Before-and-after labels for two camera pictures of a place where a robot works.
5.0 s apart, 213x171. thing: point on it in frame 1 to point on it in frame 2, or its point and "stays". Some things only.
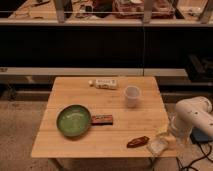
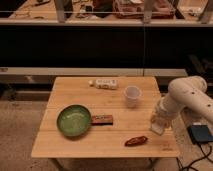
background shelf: x=105 y=12 stays
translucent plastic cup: x=132 y=93 stays
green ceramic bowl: x=74 y=120 stays
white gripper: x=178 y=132 to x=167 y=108
